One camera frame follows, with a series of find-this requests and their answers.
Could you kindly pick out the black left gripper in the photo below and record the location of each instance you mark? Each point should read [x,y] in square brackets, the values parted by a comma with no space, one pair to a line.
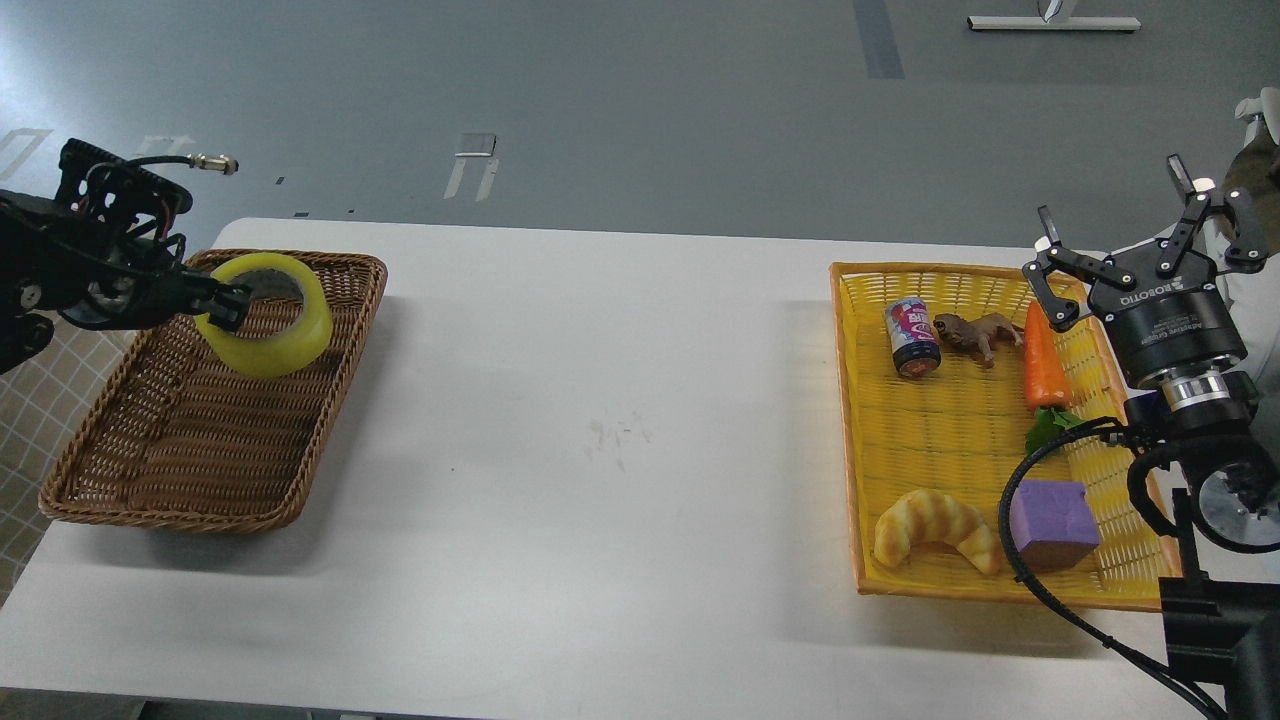
[142,299]

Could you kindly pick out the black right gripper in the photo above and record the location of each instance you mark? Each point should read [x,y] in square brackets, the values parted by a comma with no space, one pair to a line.
[1165,320]

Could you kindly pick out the yellow tape roll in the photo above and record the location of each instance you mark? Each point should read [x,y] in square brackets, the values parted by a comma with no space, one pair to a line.
[271,275]

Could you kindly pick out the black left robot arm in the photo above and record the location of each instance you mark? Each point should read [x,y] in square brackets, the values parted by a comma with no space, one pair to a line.
[101,253]

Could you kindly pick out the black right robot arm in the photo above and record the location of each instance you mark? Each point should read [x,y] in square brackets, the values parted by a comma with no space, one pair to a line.
[1197,470]

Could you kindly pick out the person in white clothes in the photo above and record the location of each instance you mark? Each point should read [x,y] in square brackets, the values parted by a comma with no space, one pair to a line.
[1254,298]

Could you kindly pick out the brown wicker basket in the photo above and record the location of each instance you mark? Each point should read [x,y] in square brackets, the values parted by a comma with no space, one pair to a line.
[179,441]

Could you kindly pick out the orange toy carrot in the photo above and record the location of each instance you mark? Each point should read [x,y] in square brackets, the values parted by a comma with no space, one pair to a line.
[1046,390]

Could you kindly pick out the brown toy animal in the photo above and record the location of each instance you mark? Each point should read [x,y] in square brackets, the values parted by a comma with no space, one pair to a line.
[977,337]

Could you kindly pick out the beige checkered cloth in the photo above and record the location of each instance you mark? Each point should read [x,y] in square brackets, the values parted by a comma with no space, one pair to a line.
[43,402]

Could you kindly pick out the small soda can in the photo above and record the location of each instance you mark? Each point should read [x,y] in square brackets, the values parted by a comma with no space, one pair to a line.
[915,349]

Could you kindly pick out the yellow plastic basket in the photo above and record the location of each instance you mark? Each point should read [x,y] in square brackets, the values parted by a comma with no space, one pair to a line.
[961,430]

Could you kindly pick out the white stand base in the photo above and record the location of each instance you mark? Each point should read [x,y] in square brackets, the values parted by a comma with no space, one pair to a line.
[1059,23]

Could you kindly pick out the purple block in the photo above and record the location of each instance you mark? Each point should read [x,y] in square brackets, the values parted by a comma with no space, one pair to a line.
[1051,524]

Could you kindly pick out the toy croissant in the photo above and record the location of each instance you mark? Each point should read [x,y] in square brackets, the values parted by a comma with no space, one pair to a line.
[928,516]

